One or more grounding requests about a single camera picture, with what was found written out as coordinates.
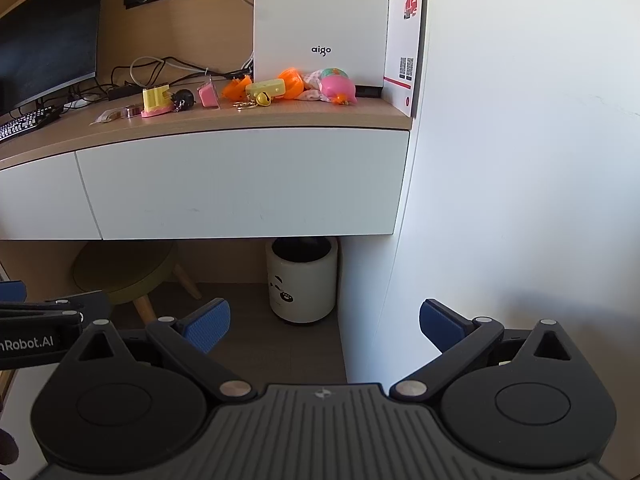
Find white card with red print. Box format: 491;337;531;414
382;0;430;117

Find orange plastic shell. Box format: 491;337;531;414
221;76;252;102
277;67;305;101

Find white looped cable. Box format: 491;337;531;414
130;56;208;86

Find white round waste bin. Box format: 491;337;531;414
265;235;339;326

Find pink square toy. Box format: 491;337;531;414
196;76;222;109

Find white computer case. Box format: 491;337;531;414
251;0;392;100

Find black cables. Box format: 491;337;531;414
65;62;251;106

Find yellow and pink toy cake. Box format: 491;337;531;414
141;86;176;118

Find pink dotted cloth pouch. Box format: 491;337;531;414
295;71;331;103

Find olive green wooden stool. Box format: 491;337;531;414
71;240;203;325

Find black computer monitor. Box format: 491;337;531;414
0;0;108;117

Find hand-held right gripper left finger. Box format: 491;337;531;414
61;298;253;404

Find wide white desk drawer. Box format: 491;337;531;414
75;130;411;241

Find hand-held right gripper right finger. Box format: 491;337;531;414
389;298;584;404

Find black keyboard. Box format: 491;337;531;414
0;105;62;142

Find narrow white desk drawer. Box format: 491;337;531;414
0;151;104;242

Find pink and green plastic toy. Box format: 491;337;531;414
319;66;360;107

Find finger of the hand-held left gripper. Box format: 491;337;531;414
0;281;27;305
0;290;112;333

